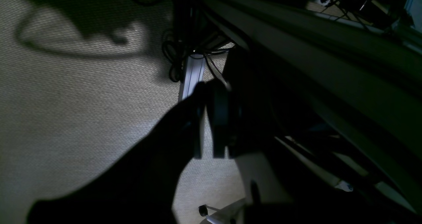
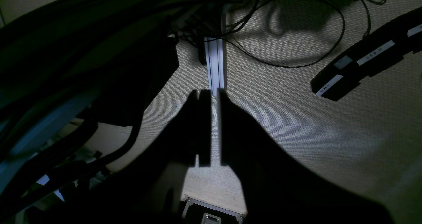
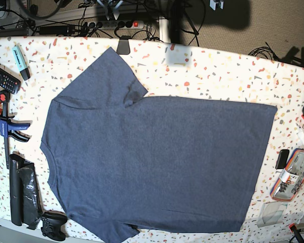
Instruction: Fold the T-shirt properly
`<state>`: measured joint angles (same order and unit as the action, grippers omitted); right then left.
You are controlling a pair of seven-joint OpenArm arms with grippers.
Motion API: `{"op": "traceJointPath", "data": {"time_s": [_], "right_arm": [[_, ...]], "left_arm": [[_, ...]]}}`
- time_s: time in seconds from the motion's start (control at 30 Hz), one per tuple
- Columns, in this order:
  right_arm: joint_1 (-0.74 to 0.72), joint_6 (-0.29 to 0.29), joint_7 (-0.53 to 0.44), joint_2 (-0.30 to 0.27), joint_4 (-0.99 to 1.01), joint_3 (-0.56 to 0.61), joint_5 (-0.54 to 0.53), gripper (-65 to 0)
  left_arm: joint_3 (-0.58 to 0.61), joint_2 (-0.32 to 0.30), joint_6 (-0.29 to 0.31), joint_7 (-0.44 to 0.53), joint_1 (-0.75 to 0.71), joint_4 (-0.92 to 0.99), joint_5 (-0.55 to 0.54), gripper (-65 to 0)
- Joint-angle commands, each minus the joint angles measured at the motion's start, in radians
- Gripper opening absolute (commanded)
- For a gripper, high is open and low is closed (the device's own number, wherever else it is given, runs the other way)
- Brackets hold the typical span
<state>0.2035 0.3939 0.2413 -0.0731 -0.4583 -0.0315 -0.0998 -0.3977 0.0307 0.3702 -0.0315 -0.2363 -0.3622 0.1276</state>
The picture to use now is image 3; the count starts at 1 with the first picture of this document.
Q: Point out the striped transparent pencil case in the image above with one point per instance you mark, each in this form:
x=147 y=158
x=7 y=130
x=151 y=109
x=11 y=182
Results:
x=291 y=178

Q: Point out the white power strip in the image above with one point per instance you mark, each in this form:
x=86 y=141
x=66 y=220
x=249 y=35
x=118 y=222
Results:
x=136 y=24

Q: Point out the black power adapter brick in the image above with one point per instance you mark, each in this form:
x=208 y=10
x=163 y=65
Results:
x=57 y=30

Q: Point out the blue black bar clamp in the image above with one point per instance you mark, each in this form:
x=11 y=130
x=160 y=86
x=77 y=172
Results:
x=7 y=127

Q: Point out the black garbage bag roll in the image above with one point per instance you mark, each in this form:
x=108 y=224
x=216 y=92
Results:
x=24 y=193

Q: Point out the black game controller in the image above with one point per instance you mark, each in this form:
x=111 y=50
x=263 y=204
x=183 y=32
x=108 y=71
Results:
x=52 y=224

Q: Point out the clear plastic packaging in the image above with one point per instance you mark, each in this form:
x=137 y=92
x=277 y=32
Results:
x=271 y=213

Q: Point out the small black box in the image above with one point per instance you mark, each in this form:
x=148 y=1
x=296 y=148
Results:
x=282 y=159

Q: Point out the black TV remote control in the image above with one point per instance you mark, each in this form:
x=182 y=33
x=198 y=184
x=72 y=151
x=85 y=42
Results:
x=9 y=82

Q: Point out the light blue highlighter pen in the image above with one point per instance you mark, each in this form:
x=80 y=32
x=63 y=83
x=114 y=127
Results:
x=20 y=62

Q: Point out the blue T-shirt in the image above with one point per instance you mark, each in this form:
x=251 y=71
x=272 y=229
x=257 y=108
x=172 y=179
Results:
x=121 y=161

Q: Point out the red black clamp bottom right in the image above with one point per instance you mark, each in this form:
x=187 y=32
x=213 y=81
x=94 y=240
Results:
x=296 y=234

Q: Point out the black table clamp bracket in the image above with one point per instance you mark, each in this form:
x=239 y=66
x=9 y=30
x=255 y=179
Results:
x=123 y=47

